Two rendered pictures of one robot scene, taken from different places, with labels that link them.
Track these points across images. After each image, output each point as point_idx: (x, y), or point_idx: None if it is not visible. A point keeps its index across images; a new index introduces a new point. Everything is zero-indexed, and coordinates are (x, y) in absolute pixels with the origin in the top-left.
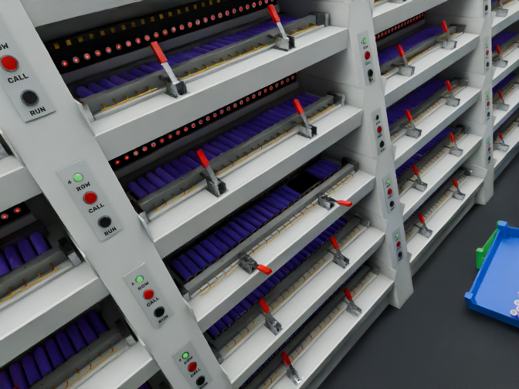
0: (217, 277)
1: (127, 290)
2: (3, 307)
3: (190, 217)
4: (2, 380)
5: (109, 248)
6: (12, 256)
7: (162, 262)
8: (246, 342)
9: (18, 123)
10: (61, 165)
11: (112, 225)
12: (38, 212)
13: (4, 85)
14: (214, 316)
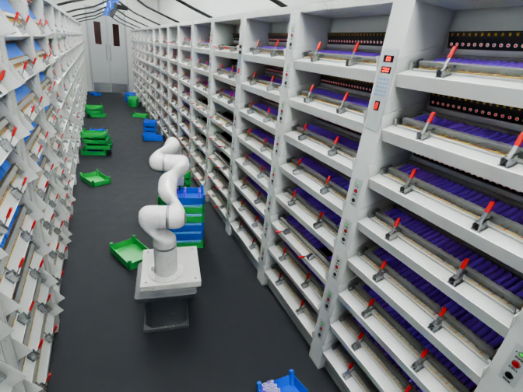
0: (284, 225)
1: (268, 197)
2: (266, 178)
3: (281, 200)
4: None
5: (271, 186)
6: None
7: (274, 201)
8: (279, 251)
9: (274, 153)
10: (274, 165)
11: (272, 183)
12: None
13: (275, 146)
14: (274, 228)
